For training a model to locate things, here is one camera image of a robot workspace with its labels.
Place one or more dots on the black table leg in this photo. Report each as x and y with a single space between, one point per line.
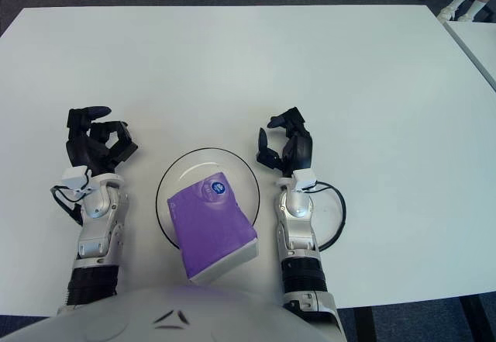
364 324
477 318

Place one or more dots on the white side table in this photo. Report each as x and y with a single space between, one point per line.
480 43

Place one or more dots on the purple tissue paper pack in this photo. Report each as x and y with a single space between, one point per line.
209 225

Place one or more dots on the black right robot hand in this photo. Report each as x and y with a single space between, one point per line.
302 150

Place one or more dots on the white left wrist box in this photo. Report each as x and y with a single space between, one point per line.
74 177

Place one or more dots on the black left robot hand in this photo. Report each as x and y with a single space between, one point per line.
83 150

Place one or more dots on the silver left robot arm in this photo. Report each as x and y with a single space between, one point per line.
97 218

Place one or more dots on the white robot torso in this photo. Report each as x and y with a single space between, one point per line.
116 318

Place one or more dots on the white plate black rim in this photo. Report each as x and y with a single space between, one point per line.
182 177

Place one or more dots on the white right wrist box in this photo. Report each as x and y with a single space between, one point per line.
305 179

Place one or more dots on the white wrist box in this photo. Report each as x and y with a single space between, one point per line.
305 179
74 177

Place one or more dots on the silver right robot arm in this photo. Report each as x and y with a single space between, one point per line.
296 206

